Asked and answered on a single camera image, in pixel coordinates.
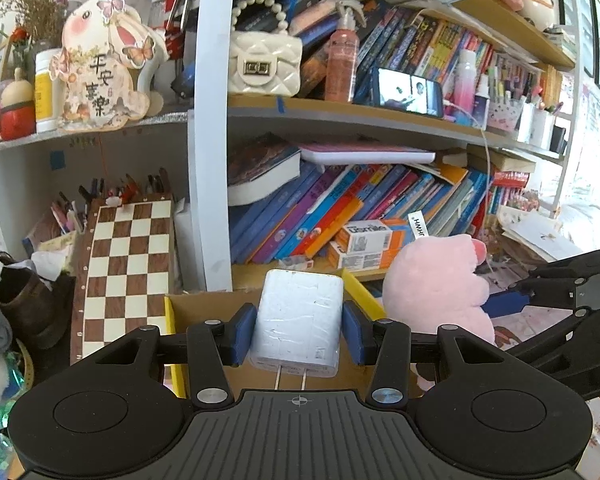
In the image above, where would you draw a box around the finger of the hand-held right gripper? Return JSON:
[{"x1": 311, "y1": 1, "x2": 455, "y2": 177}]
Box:
[
  {"x1": 481, "y1": 248, "x2": 600, "y2": 319},
  {"x1": 510, "y1": 307, "x2": 600, "y2": 402}
]

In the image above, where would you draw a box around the bunch of pens and pencils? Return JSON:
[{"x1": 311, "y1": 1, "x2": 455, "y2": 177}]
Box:
[{"x1": 50, "y1": 166, "x2": 174, "y2": 234}]

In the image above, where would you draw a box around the paper bunny decoration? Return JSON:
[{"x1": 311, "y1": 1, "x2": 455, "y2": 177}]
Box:
[{"x1": 50, "y1": 0, "x2": 172, "y2": 134}]

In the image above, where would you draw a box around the pink flat notebook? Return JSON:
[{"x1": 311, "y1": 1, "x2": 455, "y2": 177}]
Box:
[{"x1": 297, "y1": 142, "x2": 437, "y2": 166}]

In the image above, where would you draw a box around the pink and purple bottle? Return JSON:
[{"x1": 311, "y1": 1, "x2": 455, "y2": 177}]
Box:
[{"x1": 452, "y1": 49, "x2": 479, "y2": 122}]

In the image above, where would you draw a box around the white quilted handbag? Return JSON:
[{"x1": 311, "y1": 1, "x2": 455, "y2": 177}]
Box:
[{"x1": 228, "y1": 0, "x2": 304, "y2": 97}]

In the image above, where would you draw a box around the pink plush toy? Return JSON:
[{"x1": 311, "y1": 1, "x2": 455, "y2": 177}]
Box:
[{"x1": 382, "y1": 233, "x2": 497, "y2": 346}]

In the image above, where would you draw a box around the pen holder with pens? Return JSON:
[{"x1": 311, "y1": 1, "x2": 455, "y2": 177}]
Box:
[{"x1": 484, "y1": 55, "x2": 537, "y2": 134}]

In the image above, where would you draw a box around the brown leather shoe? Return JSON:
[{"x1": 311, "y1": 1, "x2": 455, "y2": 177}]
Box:
[{"x1": 0, "y1": 255, "x2": 77, "y2": 352}]

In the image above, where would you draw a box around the white charger adapter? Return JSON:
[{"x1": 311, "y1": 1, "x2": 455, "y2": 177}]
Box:
[{"x1": 249, "y1": 269, "x2": 345, "y2": 380}]

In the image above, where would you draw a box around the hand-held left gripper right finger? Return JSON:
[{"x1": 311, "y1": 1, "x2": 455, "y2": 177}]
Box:
[{"x1": 341, "y1": 300, "x2": 512, "y2": 409}]

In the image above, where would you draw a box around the white side shelf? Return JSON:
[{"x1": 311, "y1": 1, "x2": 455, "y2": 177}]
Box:
[{"x1": 0, "y1": 110, "x2": 192, "y2": 221}]

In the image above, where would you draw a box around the black smartphone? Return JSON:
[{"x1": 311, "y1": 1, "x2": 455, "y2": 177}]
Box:
[{"x1": 377, "y1": 66, "x2": 445, "y2": 119}]

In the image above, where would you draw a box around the cardboard box with yellow flaps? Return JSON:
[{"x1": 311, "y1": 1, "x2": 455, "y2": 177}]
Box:
[{"x1": 163, "y1": 267, "x2": 388, "y2": 401}]

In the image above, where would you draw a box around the brown and white chessboard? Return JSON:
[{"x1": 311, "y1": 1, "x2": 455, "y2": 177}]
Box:
[{"x1": 70, "y1": 199, "x2": 182, "y2": 367}]

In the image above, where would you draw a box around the orange and white carton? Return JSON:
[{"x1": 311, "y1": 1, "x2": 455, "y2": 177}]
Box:
[
  {"x1": 327, "y1": 241, "x2": 412, "y2": 272},
  {"x1": 335, "y1": 218, "x2": 415, "y2": 255}
]

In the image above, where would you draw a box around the row of colourful comic books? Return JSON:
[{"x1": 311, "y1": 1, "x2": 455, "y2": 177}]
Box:
[{"x1": 355, "y1": 5, "x2": 497, "y2": 107}]

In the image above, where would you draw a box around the wooden bookshelf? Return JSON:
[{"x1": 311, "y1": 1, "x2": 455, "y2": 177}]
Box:
[{"x1": 187, "y1": 0, "x2": 581, "y2": 292}]

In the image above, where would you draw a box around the red and beige doll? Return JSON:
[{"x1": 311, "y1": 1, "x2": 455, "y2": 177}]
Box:
[{"x1": 0, "y1": 67, "x2": 36, "y2": 141}]

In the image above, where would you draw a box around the white cat figurine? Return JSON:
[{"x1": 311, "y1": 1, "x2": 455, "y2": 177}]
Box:
[{"x1": 517, "y1": 0, "x2": 557, "y2": 32}]

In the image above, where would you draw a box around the white charging cable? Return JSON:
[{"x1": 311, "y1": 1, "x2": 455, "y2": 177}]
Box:
[{"x1": 442, "y1": 101, "x2": 498, "y2": 266}]

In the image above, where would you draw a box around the thick white-paged book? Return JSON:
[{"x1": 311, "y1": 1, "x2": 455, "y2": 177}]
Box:
[{"x1": 227, "y1": 132, "x2": 302, "y2": 207}]

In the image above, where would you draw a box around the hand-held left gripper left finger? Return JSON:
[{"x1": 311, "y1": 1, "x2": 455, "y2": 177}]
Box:
[{"x1": 82, "y1": 304, "x2": 259, "y2": 409}]

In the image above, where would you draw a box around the small red and white box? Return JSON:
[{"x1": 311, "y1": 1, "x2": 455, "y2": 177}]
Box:
[{"x1": 278, "y1": 255, "x2": 315, "y2": 272}]

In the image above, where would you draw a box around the white bottle with yellow label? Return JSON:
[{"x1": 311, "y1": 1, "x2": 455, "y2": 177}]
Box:
[{"x1": 33, "y1": 48, "x2": 64, "y2": 134}]

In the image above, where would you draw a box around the stack of loose papers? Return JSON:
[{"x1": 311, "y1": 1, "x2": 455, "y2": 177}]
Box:
[{"x1": 496, "y1": 204, "x2": 587, "y2": 264}]

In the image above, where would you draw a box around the pink spray bottle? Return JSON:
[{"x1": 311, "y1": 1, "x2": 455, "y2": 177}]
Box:
[{"x1": 324, "y1": 0, "x2": 367, "y2": 104}]

